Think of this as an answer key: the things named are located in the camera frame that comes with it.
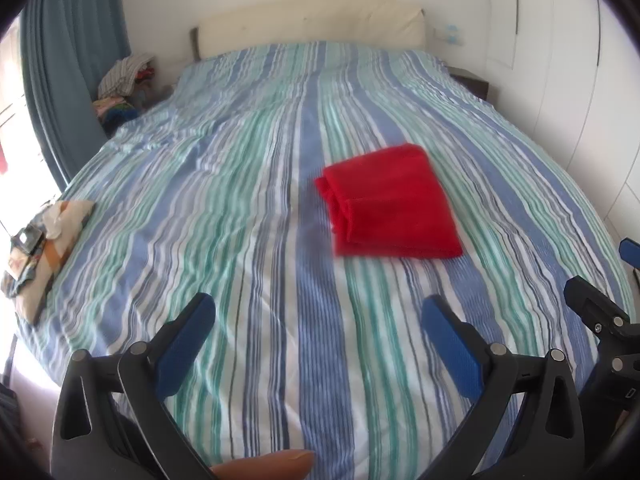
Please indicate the pile of mixed clothes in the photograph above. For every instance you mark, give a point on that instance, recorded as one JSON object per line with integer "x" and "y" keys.
{"x": 122, "y": 85}

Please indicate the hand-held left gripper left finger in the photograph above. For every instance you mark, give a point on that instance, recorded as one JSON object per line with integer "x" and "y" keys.
{"x": 182, "y": 350}

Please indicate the dark wooden nightstand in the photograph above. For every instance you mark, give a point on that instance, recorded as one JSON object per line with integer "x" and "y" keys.
{"x": 472, "y": 82}

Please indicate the blue curtain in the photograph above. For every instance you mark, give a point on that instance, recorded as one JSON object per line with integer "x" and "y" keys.
{"x": 70, "y": 60}

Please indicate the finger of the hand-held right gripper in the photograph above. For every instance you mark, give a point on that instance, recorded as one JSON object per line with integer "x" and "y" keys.
{"x": 631, "y": 251}
{"x": 592, "y": 302}

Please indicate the striped blue green bed sheet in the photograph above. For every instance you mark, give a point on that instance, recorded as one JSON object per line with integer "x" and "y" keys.
{"x": 250, "y": 185}

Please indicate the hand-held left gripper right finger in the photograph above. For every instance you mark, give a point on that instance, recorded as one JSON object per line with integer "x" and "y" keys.
{"x": 452, "y": 350}

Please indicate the cream padded headboard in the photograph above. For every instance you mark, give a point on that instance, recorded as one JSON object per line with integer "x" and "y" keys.
{"x": 310, "y": 25}

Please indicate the patterned cushion with tissue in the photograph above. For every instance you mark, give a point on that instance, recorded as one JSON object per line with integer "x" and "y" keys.
{"x": 45, "y": 245}

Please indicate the white wardrobe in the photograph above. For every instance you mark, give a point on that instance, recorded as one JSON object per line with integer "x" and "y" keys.
{"x": 575, "y": 60}

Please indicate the red small garment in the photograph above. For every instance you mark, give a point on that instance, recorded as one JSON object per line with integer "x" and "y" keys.
{"x": 395, "y": 205}

